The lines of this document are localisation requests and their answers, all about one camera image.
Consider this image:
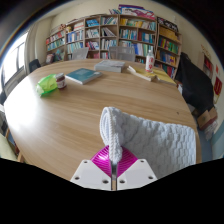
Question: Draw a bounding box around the dark office chair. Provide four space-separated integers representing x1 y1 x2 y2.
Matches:
28 58 42 73

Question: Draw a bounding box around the wide grey mesh chair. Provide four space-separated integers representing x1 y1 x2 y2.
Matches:
108 45 137 63

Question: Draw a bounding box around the small dark-lidded jar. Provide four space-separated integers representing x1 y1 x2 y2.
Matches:
55 72 68 90

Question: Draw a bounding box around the brown cardboard box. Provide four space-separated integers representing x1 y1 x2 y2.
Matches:
197 106 219 132

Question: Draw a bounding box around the light blue waffle towel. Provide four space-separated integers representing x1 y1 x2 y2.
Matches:
99 106 198 181

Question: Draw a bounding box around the teal book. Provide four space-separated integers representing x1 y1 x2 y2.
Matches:
64 67 104 85

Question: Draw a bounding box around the white bottle with red label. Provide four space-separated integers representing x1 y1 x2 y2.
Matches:
145 49 156 74

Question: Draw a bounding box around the grey book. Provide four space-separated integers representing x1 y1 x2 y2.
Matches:
93 59 127 74

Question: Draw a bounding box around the cream and yellow book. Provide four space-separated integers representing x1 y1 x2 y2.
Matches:
126 65 157 83

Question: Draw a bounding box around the narrow grey mesh chair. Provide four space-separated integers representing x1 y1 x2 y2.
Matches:
71 47 90 61

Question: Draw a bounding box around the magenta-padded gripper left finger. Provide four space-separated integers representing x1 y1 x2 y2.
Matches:
70 145 114 191

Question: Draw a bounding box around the red wall hanging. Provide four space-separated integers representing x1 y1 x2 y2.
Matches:
213 76 224 96

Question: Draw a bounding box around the black cloth cover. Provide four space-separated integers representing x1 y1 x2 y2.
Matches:
174 51 215 113

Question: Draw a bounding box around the small wall shelf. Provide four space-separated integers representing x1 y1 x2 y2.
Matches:
199 49 214 79

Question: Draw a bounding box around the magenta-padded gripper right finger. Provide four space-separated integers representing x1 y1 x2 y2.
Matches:
114 145 158 192

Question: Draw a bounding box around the wooden bookshelf unit with books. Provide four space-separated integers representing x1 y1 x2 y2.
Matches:
44 3 184 79

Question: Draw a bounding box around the green plastic bag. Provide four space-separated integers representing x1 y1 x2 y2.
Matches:
35 73 58 97

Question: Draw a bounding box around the flat yellow book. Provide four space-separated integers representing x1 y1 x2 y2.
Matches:
151 68 178 86

